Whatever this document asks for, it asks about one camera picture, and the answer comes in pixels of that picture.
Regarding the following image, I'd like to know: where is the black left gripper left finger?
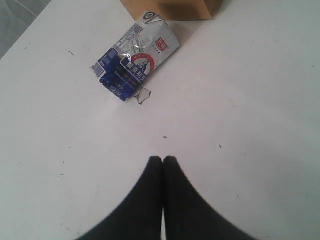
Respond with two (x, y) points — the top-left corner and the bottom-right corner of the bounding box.
(80, 156), (163, 240)

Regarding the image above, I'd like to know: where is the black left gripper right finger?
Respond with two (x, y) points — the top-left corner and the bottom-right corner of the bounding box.
(162, 156), (253, 240)

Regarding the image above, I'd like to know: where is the blue white milk carton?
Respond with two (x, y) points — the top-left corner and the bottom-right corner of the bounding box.
(91, 10), (180, 102)

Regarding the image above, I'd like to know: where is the brown paper bag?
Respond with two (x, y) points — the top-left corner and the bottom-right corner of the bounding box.
(120, 0), (223, 21)

